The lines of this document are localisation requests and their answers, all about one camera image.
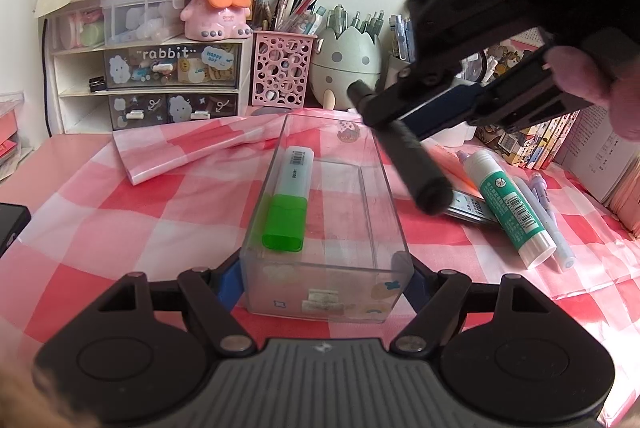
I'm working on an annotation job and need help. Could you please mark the bunch of black red pens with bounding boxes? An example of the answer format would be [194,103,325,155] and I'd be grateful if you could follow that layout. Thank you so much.
[255,0,333,36]

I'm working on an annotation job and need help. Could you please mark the lilac printed pen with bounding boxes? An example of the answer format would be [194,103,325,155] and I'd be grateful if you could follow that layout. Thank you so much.
[527,173,576,271]

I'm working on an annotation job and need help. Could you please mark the green highlighter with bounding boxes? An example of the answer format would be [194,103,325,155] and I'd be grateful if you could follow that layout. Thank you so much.
[261,147,315,253]

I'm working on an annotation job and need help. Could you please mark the clear plastic organizer box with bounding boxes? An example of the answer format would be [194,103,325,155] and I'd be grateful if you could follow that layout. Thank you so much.
[240,112,416,325]

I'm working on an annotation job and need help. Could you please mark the pink storage trays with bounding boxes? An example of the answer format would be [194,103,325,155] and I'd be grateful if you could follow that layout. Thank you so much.
[0,93,26,181]

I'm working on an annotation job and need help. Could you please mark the row of comic books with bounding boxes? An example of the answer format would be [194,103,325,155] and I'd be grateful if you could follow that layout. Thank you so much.
[475,33,583,171]

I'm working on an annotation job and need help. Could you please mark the white paperback book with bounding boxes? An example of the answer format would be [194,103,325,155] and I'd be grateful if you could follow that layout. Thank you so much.
[555,105,640,221]

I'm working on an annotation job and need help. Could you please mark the black flat device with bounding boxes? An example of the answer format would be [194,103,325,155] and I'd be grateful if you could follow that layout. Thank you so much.
[0,203,28,259]

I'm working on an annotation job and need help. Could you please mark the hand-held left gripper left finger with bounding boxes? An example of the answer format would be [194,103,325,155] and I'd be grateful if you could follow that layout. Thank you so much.
[92,254,257,357]

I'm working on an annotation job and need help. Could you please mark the pink perforated pen holder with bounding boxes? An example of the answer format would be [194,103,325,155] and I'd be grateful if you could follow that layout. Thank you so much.
[251,30,319,109]

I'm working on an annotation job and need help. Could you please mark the orange highlighter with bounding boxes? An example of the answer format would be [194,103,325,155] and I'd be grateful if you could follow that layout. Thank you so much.
[430,143,473,189]

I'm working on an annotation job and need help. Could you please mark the white green glue stick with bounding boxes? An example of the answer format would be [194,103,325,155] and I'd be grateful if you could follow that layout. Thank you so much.
[465,149,558,270]

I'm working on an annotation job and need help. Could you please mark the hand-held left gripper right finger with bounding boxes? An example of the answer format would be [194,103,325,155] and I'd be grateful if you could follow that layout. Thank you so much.
[390,265,553,357]

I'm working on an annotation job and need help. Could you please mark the black marker pen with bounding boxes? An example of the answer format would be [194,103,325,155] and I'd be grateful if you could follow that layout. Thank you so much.
[347,79,455,215]

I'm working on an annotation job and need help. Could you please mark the white printed drawer organizer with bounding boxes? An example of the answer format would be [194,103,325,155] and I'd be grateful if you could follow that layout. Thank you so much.
[47,35,253,136]

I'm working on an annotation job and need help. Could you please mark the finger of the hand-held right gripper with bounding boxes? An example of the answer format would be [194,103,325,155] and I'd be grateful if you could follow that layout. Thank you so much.
[371,64,482,127]
[400,87,487,142]

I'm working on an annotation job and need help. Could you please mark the pink checked tablecloth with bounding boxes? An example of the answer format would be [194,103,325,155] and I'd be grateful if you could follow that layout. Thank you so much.
[0,110,640,428]

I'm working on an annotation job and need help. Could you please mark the pencil lead case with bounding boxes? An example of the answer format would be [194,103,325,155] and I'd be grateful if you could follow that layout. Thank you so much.
[445,190,501,225]

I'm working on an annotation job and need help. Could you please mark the bunch of green grey pens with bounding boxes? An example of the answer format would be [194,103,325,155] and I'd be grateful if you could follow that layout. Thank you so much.
[327,5,388,39]

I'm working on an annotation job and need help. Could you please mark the bunch of blue white pens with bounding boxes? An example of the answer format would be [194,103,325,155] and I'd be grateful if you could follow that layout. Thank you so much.
[387,13,416,61]

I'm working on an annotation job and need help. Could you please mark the clear plastic storage drawers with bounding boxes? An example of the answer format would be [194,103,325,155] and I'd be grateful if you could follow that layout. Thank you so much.
[50,0,193,51]

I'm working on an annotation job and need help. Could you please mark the green egg-shaped pen holder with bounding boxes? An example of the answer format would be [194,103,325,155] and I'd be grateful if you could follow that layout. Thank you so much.
[311,25,383,111]

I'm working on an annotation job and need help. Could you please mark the person's right hand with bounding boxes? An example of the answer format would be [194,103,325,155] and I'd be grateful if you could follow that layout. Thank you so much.
[547,45,640,140]

